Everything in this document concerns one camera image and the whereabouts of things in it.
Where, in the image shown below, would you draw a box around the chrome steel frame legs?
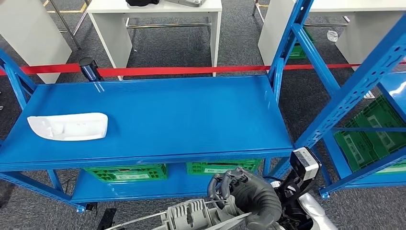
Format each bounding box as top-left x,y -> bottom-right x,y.
47,0 -> 91,50

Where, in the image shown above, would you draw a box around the green plastic crate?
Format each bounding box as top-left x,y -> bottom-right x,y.
333,94 -> 406,174
186,159 -> 263,176
287,28 -> 315,60
84,164 -> 168,183

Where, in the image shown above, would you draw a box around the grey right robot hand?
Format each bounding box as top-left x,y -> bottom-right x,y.
207,166 -> 254,211

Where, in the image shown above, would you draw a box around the grey plastic wheel cover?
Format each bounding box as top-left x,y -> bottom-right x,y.
104,198 -> 273,230

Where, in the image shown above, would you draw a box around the white desk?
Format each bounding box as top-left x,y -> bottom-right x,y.
257,0 -> 406,72
87,0 -> 223,81
0,0 -> 73,85

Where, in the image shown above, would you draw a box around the black bag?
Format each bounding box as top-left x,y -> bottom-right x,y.
125,0 -> 160,7

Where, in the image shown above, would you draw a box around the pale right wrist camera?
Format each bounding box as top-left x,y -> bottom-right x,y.
272,146 -> 323,207

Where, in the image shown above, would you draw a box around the red barrier belt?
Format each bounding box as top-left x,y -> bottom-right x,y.
0,62 -> 406,78

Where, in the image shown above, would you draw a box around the grey moulded tray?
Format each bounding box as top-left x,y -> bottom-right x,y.
165,0 -> 207,8

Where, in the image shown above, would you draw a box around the black barrier post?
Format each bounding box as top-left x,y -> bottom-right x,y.
79,57 -> 104,82

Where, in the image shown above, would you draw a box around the white plastic car part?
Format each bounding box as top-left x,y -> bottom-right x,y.
27,112 -> 109,142

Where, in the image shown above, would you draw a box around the blue metal shelf rack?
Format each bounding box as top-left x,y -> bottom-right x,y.
317,71 -> 406,200
0,0 -> 406,213

